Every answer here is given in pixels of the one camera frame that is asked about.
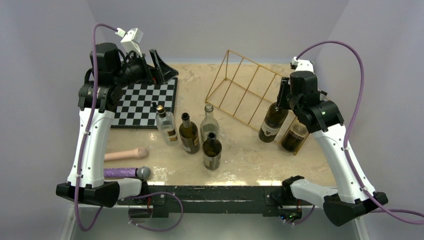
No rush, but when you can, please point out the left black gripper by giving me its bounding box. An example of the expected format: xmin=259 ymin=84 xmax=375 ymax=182
xmin=112 ymin=48 xmax=178 ymax=89

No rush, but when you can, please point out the dark wine bottle white label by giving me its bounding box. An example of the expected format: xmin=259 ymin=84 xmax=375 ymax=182
xmin=258 ymin=102 xmax=289 ymax=143

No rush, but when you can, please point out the olive wine bottle grey neck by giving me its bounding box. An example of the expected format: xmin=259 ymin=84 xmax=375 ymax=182
xmin=281 ymin=119 xmax=309 ymax=154

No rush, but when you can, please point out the clear square liquor bottle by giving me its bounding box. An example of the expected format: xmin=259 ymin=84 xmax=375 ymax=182
xmin=155 ymin=105 xmax=178 ymax=146

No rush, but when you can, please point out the green bottle silver neck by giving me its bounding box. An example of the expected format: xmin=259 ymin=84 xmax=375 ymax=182
xmin=179 ymin=112 xmax=200 ymax=154

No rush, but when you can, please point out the clear glass bottle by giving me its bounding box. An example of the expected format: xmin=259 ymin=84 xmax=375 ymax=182
xmin=200 ymin=103 xmax=219 ymax=143

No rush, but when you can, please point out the dark front wine bottle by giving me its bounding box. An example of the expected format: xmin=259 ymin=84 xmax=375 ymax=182
xmin=202 ymin=131 xmax=222 ymax=171

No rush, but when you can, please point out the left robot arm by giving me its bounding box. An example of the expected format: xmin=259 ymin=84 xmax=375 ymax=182
xmin=55 ymin=42 xmax=178 ymax=208

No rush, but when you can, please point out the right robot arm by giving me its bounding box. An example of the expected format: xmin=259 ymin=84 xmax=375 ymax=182
xmin=278 ymin=70 xmax=389 ymax=227

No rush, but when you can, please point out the black white chessboard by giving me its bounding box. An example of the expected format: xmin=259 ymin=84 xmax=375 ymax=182
xmin=111 ymin=77 xmax=178 ymax=129

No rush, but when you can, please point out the black front mounting bar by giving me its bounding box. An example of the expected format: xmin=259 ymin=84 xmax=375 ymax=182
xmin=117 ymin=185 xmax=311 ymax=218

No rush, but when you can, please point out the purple glitter microphone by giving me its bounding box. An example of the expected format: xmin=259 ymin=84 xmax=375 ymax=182
xmin=103 ymin=166 xmax=151 ymax=180

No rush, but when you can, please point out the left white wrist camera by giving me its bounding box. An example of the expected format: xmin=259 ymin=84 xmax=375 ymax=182
xmin=115 ymin=27 xmax=144 ymax=57

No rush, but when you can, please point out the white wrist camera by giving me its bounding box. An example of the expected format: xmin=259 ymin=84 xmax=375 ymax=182
xmin=115 ymin=27 xmax=144 ymax=57
xmin=290 ymin=56 xmax=315 ymax=73

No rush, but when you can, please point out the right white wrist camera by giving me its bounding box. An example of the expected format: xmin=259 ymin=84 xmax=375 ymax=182
xmin=290 ymin=56 xmax=315 ymax=73

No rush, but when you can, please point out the gold wire wine rack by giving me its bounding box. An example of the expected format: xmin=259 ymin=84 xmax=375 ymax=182
xmin=204 ymin=49 xmax=319 ymax=156

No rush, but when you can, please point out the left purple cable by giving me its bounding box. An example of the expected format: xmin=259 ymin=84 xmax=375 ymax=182
xmin=73 ymin=23 xmax=120 ymax=232

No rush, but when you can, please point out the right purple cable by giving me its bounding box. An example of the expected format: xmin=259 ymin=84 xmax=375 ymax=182
xmin=294 ymin=40 xmax=424 ymax=226

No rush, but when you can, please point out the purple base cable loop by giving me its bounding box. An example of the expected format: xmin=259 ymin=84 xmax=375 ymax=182
xmin=127 ymin=191 xmax=185 ymax=233

